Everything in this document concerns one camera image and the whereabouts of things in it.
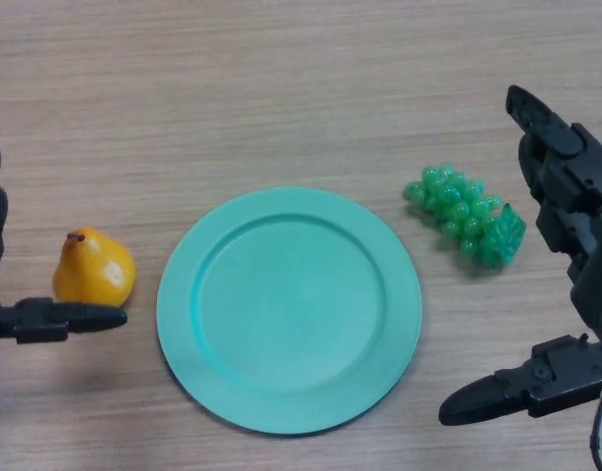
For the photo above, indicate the green grape bunch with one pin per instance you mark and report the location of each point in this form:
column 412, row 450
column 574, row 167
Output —
column 460, row 211

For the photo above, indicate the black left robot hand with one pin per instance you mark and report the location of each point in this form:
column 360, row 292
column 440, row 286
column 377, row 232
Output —
column 40, row 320

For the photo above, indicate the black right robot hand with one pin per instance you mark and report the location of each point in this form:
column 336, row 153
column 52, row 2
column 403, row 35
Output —
column 592, row 235

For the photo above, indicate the green round plate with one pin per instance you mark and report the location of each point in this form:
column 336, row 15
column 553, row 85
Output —
column 288, row 311

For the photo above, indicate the yellow pear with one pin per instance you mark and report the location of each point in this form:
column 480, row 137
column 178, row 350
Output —
column 92, row 270

